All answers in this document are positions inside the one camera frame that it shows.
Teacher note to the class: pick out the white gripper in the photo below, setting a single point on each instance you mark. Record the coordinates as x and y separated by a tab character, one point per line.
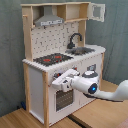
63	82

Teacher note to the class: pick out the white microwave door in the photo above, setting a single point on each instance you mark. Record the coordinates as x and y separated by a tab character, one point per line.
96	12

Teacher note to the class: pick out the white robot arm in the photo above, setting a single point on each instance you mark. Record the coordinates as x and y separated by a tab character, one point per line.
88	84

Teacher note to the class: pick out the wooden toy kitchen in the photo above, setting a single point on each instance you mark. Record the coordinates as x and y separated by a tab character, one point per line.
45	40

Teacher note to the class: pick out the left red stove knob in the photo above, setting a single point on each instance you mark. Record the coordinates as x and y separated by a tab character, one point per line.
56	75

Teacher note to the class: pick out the oven door with window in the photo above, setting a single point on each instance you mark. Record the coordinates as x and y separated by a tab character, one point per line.
64	99

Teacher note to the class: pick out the black toy stovetop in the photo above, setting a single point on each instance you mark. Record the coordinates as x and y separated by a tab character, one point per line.
52	59

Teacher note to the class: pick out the grey ice dispenser panel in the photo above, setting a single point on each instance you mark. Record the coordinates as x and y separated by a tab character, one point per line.
91	68

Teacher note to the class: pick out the grey toy sink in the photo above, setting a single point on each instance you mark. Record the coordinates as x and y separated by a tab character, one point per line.
79	51

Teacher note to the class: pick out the black toy faucet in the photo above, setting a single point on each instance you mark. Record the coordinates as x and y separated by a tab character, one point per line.
73	40

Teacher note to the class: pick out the grey range hood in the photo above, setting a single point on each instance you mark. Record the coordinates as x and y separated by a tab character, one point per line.
48	18

